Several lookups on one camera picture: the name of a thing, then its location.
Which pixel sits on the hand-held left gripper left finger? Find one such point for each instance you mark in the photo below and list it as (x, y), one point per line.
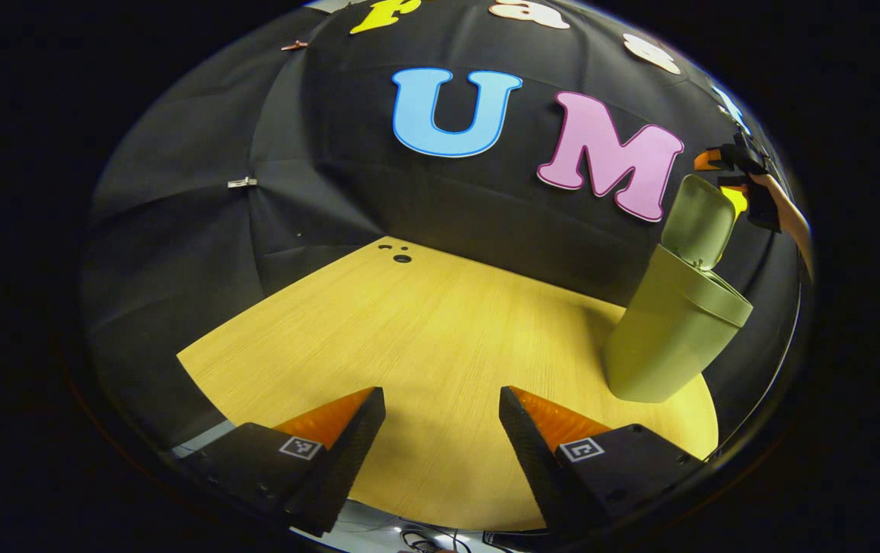
(348, 453)

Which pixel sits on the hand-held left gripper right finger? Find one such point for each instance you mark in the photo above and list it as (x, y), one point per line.
(532, 453)

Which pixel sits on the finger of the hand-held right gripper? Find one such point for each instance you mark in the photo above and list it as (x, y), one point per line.
(709, 160)

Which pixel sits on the green desktop garbage bin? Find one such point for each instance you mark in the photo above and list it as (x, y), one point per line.
(670, 338)

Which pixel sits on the wooden desktop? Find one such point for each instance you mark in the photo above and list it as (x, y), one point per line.
(440, 346)

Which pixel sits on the silver metal clip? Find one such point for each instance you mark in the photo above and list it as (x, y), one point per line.
(241, 182)

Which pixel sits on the copper metal clip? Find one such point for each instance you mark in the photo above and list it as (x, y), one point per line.
(294, 46)

